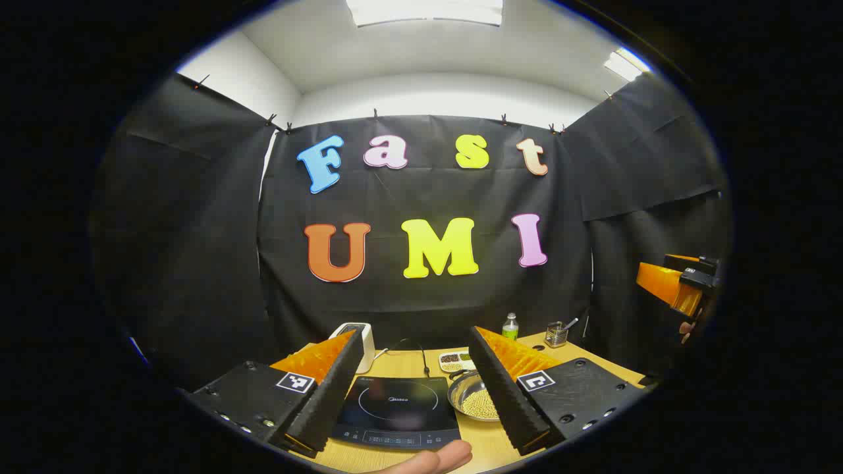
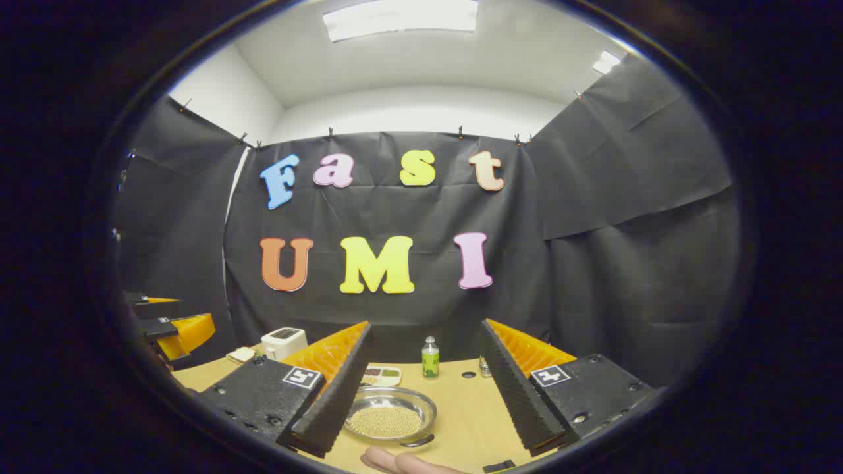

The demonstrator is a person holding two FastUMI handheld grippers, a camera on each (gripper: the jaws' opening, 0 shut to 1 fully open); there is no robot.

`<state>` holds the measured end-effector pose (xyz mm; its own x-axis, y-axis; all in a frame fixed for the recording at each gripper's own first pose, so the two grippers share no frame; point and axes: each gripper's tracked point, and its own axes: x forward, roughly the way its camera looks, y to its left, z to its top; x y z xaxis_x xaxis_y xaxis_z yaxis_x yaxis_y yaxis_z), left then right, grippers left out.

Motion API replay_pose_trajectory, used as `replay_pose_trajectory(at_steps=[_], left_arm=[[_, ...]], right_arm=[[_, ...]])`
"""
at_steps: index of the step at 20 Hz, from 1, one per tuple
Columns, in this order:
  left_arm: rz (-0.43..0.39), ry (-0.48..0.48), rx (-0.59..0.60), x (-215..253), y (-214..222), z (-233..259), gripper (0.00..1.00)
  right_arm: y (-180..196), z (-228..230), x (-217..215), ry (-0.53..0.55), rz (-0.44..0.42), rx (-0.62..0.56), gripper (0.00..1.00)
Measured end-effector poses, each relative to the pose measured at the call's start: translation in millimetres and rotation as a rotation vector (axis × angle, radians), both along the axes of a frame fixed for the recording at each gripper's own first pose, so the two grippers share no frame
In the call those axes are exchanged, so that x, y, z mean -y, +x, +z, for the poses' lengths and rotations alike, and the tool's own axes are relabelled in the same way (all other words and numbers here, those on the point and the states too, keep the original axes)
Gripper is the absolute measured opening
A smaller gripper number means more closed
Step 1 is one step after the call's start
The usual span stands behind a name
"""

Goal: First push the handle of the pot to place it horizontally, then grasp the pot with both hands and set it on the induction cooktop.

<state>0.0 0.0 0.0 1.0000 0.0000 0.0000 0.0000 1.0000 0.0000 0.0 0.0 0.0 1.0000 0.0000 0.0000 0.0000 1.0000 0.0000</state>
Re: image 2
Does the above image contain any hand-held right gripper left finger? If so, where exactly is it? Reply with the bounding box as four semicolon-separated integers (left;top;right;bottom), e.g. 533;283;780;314
201;321;374;460

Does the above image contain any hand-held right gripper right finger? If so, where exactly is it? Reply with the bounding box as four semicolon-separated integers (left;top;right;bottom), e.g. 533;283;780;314
479;319;656;457

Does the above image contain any steel pot with beans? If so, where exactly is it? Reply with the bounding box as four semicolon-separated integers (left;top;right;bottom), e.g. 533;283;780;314
343;386;438;448

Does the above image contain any white divided grain dish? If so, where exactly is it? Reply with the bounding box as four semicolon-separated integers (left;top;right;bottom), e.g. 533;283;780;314
361;366;402;387

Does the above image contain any white toaster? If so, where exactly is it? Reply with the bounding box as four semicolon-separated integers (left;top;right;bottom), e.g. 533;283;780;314
261;327;308;361

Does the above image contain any green label drink bottle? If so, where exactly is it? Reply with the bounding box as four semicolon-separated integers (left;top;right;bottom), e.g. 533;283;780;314
421;336;440;379

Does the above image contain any black backdrop cloth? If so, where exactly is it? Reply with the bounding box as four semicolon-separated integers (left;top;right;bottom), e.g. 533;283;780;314
112;53;742;389

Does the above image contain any large ceiling light panel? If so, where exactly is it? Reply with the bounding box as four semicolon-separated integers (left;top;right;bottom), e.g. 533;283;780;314
323;0;479;43

